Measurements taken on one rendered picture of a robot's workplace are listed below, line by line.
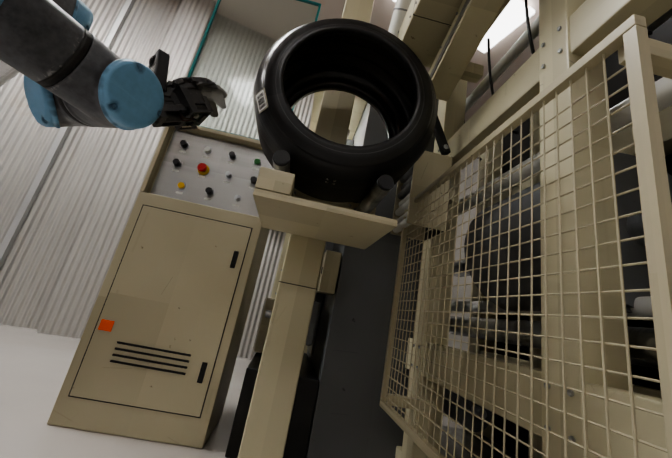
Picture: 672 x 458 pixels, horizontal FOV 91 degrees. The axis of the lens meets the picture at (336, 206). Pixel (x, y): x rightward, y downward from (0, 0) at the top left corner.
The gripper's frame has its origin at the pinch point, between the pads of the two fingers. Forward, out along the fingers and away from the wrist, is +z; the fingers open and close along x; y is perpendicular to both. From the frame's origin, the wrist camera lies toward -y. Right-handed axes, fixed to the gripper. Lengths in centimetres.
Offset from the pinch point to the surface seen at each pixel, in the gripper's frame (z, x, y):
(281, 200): 2.4, -1.0, 29.3
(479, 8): 66, 54, 3
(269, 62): 19.0, 4.5, -7.6
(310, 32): 30.6, 14.6, -11.8
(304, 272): 25, -26, 51
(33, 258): 39, -304, -46
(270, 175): 3.6, -1.4, 22.4
